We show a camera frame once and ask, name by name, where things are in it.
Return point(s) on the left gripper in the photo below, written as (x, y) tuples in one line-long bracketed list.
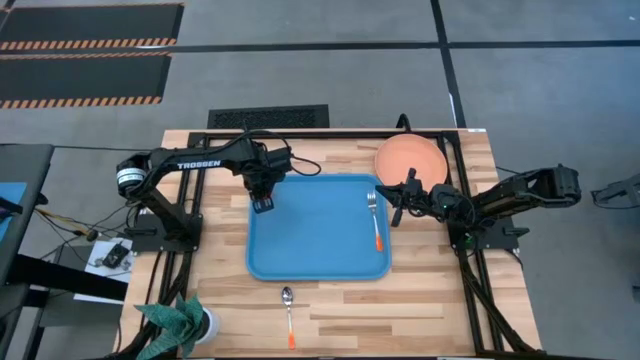
[(262, 180)]

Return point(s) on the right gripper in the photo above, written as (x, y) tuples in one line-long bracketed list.
[(432, 200)]

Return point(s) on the orange plate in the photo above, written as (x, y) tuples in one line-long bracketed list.
[(407, 157)]

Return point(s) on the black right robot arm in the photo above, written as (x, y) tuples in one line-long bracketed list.
[(520, 192)]

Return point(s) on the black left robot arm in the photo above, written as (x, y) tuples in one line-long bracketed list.
[(165, 167)]

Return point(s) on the blue plastic tray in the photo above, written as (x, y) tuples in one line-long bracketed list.
[(320, 235)]

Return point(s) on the black clamp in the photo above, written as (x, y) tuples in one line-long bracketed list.
[(403, 122)]

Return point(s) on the black floor vent grille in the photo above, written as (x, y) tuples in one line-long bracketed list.
[(267, 117)]

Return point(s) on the white plant pot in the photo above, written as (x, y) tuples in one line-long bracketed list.
[(212, 325)]

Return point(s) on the green artificial plant leaves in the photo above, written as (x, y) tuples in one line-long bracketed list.
[(172, 322)]

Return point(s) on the small black controller device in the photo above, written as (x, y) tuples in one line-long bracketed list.
[(116, 255)]

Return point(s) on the white paper sheet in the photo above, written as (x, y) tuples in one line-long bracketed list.
[(92, 285)]

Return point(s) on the black striped floor mat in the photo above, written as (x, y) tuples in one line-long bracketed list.
[(90, 22), (80, 77)]

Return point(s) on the black object on floor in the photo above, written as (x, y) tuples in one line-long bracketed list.
[(620, 190)]

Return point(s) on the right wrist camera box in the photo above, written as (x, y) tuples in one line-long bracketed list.
[(411, 180)]

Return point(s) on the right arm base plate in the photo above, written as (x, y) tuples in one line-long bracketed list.
[(500, 237)]

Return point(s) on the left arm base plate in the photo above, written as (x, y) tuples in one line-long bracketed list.
[(150, 240)]

